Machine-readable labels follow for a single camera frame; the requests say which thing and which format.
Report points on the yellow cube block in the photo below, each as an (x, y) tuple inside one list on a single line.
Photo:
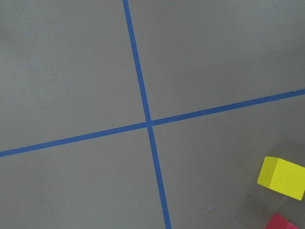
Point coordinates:
[(283, 177)]

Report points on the red cube block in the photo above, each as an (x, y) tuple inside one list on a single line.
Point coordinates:
[(279, 222)]

